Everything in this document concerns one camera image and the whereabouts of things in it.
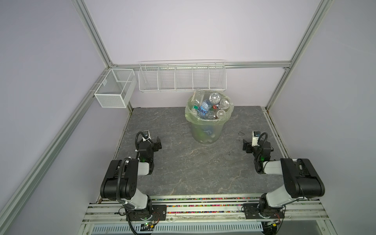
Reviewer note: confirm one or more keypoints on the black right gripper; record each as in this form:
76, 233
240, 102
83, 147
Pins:
247, 145

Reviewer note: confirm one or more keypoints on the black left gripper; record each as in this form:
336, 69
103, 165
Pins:
156, 146

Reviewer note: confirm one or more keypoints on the red label clear bottle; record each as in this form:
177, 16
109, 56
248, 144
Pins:
224, 104

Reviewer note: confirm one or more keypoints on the clear bottle blue pink label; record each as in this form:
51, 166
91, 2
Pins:
204, 108

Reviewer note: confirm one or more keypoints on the white yellow label bottle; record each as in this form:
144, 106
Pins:
220, 113

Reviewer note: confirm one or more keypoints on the large clear bottle blue label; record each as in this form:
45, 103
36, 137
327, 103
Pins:
210, 115

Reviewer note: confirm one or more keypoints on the blue label bottle back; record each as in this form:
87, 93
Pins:
214, 98

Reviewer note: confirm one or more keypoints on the clear square bottle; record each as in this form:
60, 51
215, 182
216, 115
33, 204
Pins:
196, 102

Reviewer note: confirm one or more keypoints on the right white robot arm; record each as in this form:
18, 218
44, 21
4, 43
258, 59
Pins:
301, 180

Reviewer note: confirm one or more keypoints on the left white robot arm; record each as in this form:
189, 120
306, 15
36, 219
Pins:
121, 178

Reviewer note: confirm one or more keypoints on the green lined mesh waste bin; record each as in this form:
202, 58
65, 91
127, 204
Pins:
207, 131

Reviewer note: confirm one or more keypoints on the small white mesh basket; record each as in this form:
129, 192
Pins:
116, 88

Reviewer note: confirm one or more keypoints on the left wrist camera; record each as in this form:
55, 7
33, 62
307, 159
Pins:
146, 135

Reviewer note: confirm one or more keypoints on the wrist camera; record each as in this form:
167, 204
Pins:
146, 135
255, 138

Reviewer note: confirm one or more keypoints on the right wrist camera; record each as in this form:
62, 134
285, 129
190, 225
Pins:
255, 138

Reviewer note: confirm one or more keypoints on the long white wire shelf basket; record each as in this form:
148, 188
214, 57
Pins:
182, 75

